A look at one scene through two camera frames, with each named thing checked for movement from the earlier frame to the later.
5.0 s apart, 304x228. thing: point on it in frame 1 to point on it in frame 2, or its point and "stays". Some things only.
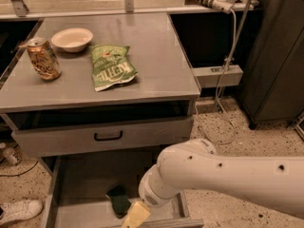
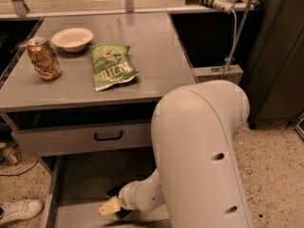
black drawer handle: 106,139 stays
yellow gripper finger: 138,214 to 112,206
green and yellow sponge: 120,200 stays
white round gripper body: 151,194 to 127,196
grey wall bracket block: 211,76 stays
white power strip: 221,3 stays
